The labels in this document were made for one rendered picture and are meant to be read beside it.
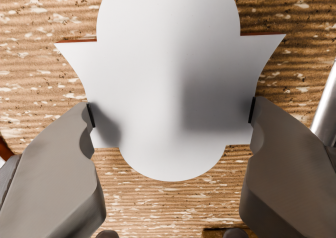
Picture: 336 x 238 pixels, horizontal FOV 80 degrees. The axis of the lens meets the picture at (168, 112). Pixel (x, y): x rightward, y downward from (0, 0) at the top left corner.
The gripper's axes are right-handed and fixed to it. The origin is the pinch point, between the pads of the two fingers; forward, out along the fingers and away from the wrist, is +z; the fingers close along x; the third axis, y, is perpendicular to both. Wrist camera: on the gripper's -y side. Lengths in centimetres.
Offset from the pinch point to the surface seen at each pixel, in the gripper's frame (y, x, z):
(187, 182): 8.1, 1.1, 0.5
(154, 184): 8.2, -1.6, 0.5
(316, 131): 4.5, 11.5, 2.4
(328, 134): 4.7, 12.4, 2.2
